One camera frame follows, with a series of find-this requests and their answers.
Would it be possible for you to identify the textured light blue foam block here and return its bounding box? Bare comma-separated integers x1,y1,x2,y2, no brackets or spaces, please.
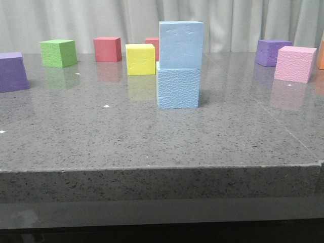
156,62,200,109

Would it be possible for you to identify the smooth light blue foam block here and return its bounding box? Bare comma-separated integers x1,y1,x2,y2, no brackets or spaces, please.
159,21,204,69

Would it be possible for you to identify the red foam block behind yellow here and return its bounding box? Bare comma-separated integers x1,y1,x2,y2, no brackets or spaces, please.
144,37,160,62

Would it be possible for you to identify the red foam block left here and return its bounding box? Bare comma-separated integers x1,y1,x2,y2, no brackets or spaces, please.
93,36,122,62

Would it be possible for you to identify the grey-white curtain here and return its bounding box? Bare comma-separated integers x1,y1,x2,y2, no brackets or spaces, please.
1,1,323,53

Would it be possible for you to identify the green foam block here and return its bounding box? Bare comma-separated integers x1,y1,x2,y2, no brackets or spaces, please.
39,39,77,68

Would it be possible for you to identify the purple foam block right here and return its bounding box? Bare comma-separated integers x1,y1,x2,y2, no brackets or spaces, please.
255,39,293,67

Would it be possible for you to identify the purple foam block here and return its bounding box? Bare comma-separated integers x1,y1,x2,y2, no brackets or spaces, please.
0,52,29,93
255,39,293,67

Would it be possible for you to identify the pink foam block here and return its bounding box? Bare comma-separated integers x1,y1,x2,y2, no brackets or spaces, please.
274,46,317,84

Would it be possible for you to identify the purple foam block left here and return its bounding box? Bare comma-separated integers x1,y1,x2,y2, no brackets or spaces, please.
0,52,29,93

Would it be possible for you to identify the orange foam block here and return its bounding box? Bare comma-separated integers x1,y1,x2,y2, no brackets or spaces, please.
316,39,324,70

